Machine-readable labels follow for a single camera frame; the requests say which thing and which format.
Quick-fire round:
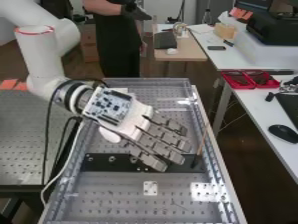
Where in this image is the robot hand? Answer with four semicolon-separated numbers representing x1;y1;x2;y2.
81;85;195;173

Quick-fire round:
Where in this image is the black plate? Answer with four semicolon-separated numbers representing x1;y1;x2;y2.
80;152;207;174

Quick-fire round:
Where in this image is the small white box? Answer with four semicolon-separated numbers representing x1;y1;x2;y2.
141;180;159;197

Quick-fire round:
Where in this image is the person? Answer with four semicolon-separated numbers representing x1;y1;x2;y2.
81;0;154;79

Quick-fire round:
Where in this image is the wooden desk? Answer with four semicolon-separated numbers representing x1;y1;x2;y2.
151;23;209;63

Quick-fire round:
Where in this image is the black keyboard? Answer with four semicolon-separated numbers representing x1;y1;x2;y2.
153;31;179;50
274;92;298;132

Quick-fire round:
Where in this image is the clear box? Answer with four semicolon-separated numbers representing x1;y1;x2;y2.
38;77;247;224

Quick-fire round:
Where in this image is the red tray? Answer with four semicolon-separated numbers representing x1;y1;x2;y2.
245;69;282;90
219;69;258;90

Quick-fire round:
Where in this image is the black phone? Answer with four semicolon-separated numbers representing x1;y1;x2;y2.
206;45;227;52

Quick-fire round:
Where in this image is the white desk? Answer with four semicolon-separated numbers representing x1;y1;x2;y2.
211;73;298;186
187;23;298;72

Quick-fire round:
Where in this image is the small black item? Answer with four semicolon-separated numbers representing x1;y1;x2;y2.
263;91;277;103

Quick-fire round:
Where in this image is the cardboard box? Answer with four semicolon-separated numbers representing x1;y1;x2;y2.
213;21;239;41

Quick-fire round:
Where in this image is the black mouse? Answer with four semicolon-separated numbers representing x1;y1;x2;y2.
267;123;298;145

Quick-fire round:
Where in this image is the large black device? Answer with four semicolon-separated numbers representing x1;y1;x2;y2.
245;0;298;47

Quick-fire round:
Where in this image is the white cable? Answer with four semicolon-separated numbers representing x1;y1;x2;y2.
38;119;88;206

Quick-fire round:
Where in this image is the black cable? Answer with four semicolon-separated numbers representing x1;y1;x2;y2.
40;79;108;188

